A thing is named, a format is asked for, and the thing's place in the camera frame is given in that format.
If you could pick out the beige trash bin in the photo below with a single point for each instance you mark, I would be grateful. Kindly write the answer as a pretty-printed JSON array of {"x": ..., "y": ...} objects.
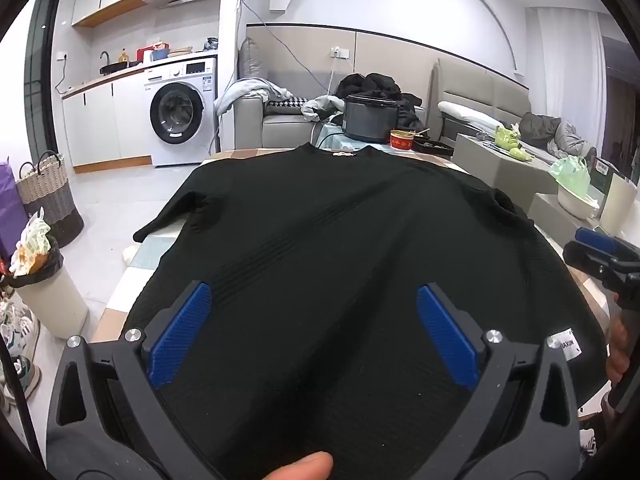
[{"x": 38, "y": 274}]

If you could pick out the red instant noodle cup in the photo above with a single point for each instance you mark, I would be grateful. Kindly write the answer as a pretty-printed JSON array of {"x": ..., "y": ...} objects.
[{"x": 401, "y": 140}]

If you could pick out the person's right hand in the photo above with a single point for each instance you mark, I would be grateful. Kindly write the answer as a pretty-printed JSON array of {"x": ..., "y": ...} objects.
[{"x": 618, "y": 359}]

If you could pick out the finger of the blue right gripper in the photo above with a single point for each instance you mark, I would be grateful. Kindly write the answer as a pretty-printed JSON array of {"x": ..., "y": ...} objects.
[{"x": 457, "y": 338}]

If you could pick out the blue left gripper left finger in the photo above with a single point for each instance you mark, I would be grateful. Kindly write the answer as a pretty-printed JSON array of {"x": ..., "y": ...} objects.
[{"x": 171, "y": 333}]

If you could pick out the green toy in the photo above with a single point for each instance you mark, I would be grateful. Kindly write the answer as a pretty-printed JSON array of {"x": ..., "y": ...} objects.
[{"x": 509, "y": 141}]

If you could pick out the woven laundry basket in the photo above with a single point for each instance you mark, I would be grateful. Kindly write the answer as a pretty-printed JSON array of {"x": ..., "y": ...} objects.
[{"x": 45, "y": 186}]

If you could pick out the purple bag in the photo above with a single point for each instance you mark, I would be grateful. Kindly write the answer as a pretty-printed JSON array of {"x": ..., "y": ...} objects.
[{"x": 13, "y": 217}]

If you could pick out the black knit sweater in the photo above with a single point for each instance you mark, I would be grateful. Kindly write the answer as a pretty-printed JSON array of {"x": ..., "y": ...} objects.
[{"x": 314, "y": 342}]

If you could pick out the white green sneaker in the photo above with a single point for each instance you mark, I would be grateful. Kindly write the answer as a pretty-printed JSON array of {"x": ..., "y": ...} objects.
[{"x": 20, "y": 331}]

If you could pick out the white washing machine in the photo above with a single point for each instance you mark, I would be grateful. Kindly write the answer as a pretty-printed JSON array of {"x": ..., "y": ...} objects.
[{"x": 182, "y": 122}]

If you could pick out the person's left thumb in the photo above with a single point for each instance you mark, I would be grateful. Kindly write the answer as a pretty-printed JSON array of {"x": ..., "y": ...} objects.
[{"x": 317, "y": 466}]

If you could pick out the black rice cooker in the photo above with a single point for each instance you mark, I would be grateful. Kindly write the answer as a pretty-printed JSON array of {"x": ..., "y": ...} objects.
[{"x": 370, "y": 119}]

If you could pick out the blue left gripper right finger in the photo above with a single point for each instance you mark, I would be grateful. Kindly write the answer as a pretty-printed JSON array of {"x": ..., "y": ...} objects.
[{"x": 596, "y": 240}]

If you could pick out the grey sofa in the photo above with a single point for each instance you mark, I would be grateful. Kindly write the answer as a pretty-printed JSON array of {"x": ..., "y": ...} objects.
[{"x": 298, "y": 59}]

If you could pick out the pile of black clothes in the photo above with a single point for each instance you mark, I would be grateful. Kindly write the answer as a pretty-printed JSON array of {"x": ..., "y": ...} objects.
[{"x": 382, "y": 87}]

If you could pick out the green plastic bag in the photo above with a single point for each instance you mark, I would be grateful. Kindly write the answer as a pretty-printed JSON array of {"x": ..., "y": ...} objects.
[{"x": 572, "y": 172}]

